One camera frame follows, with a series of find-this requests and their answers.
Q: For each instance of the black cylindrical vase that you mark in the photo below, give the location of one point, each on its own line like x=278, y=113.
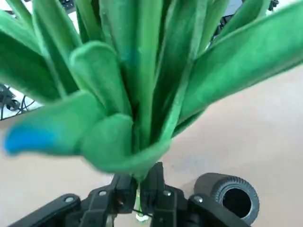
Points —
x=208, y=186

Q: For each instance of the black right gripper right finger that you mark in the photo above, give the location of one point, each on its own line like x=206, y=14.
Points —
x=170, y=203

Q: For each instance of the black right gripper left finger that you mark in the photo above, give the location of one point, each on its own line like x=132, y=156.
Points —
x=94, y=205

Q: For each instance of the red tulip bouquet green leaves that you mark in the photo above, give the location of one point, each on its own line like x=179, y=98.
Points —
x=151, y=94

